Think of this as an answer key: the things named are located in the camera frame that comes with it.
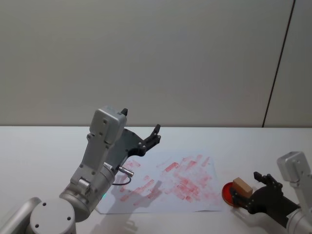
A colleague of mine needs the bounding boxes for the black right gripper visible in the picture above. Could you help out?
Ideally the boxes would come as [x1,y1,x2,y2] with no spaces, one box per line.
[231,171,302,229]

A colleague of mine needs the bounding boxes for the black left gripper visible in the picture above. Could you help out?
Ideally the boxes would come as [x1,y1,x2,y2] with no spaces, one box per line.
[108,108,162,170]

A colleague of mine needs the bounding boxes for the small wooden block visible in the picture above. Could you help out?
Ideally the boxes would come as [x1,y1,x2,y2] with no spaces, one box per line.
[232,177,253,199]

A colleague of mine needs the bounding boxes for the round red ink dish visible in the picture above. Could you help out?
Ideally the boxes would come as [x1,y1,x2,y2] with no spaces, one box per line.
[221,182,245,209]

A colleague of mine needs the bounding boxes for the white paper with red marks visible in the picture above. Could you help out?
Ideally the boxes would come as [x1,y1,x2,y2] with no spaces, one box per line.
[96,152,224,215]

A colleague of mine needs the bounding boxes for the thin dark cable, silver plug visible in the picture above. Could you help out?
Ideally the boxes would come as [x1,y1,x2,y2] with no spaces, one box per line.
[111,165,135,187]

